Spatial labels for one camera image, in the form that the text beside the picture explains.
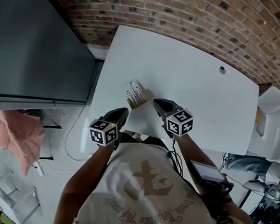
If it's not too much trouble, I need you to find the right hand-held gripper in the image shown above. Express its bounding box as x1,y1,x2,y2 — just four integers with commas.
150,98,196,140

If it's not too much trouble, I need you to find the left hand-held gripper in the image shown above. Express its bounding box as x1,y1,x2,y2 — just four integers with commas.
87,104,129,149

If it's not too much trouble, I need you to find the person's right forearm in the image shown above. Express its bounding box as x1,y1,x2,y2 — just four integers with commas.
171,132,222,179

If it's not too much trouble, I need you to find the person's left forearm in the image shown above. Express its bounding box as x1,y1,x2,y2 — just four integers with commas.
61,139,117,199

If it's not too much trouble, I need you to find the black metal chair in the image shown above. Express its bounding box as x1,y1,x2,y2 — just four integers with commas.
0,111,63,161

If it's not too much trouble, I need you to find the person's beige printed shirt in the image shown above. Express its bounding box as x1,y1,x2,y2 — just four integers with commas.
73,131,261,224

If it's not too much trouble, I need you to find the white power strip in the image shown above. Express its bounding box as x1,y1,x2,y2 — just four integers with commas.
31,160,46,179

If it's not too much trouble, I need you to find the pink cloth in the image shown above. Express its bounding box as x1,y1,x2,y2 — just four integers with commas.
0,109,46,177

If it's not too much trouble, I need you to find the grey refrigerator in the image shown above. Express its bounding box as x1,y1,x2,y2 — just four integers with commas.
0,0,103,118

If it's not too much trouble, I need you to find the white chair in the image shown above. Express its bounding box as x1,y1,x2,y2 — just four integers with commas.
254,84,280,139

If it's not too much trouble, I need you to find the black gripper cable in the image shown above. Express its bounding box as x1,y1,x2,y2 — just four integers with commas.
165,135,189,178

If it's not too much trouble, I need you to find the thin floor cable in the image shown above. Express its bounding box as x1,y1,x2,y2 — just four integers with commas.
63,118,99,163

